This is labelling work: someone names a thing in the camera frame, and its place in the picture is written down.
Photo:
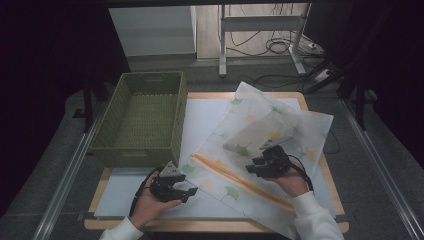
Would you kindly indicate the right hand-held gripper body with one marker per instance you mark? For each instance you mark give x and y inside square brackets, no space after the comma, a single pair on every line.
[276,161]

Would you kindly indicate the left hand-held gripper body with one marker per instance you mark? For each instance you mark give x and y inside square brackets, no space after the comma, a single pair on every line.
[165,186]

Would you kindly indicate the beige garment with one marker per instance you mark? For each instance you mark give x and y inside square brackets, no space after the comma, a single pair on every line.
[253,133]

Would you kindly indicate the leaf print laundry bag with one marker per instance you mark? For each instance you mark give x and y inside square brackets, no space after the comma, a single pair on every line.
[216,156]

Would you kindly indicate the green woven basket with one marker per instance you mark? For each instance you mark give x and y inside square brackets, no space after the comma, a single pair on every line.
[146,120]

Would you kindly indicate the person's left hand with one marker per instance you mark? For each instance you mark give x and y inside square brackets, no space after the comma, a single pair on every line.
[148,208]

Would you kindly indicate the person's right hand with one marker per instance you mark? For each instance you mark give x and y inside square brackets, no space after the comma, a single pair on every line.
[293,183]

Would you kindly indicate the wooden board work surface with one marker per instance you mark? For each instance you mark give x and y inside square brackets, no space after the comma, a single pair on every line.
[200,116]

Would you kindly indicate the black tape strip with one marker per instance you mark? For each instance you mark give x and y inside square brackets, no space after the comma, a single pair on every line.
[343,218]
[86,217]

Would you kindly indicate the white power strip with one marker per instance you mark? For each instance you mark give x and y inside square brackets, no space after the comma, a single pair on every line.
[321,75]

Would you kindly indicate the black stand leg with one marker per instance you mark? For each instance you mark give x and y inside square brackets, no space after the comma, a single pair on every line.
[359,106]
[88,106]

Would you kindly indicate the dark curtain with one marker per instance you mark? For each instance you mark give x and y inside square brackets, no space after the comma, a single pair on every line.
[40,83]
[393,66]

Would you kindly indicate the white cabinet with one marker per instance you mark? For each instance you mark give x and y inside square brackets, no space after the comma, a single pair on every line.
[153,30]

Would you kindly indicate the aluminium floor rail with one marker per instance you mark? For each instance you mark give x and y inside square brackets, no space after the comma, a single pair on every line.
[383,173]
[63,186]

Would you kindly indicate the white metal desk frame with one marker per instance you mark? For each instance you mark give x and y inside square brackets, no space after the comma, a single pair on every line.
[260,23]

